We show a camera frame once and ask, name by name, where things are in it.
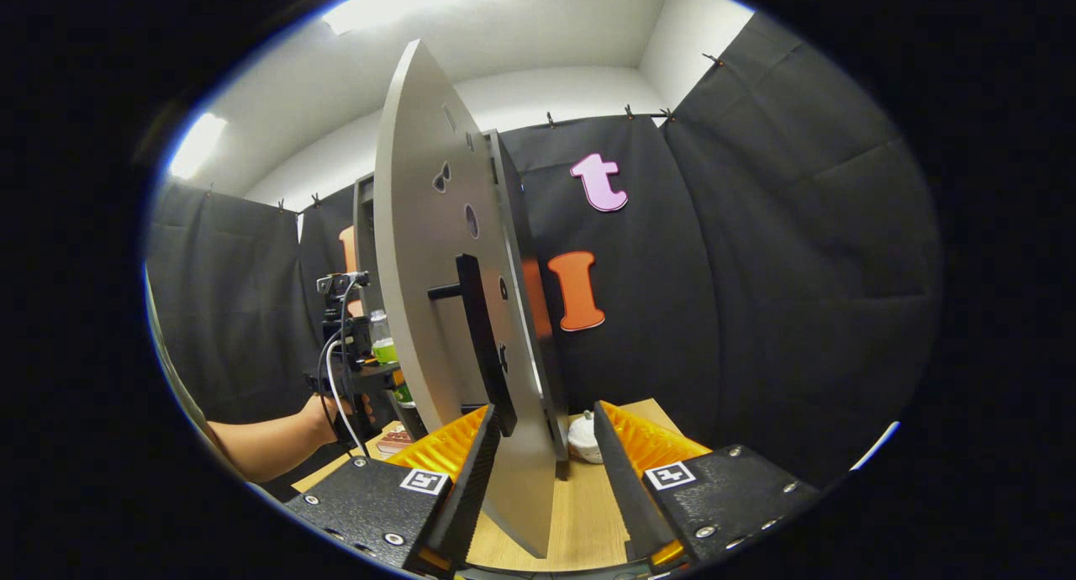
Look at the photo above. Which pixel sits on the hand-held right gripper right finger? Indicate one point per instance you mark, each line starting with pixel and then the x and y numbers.
pixel 630 496

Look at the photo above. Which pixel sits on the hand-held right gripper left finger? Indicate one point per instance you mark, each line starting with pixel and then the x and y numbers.
pixel 454 504

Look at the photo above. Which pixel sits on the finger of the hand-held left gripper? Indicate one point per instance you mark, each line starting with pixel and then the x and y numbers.
pixel 374 376

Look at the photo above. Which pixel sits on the green label plastic bottle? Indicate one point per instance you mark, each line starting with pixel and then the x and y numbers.
pixel 384 350

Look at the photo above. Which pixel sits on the beige cabinet door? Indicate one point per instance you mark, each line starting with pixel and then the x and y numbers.
pixel 420 269

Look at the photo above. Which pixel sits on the white round ceramic jar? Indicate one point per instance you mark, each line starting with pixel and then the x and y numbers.
pixel 582 441

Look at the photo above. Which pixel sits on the ceiling light panel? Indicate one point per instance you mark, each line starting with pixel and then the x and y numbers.
pixel 197 147

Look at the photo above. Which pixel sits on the black backdrop cloth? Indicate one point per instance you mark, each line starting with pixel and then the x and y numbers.
pixel 756 269

